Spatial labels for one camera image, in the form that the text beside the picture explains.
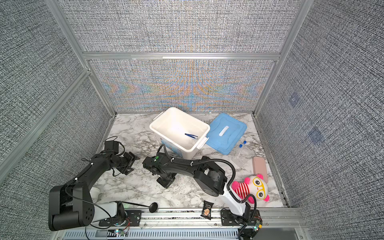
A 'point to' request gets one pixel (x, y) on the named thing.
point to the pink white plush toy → (256, 185)
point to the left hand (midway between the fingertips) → (138, 161)
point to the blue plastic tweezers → (191, 136)
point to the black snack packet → (206, 211)
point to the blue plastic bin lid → (225, 132)
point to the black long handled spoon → (153, 207)
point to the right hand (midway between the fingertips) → (170, 181)
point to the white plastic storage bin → (182, 133)
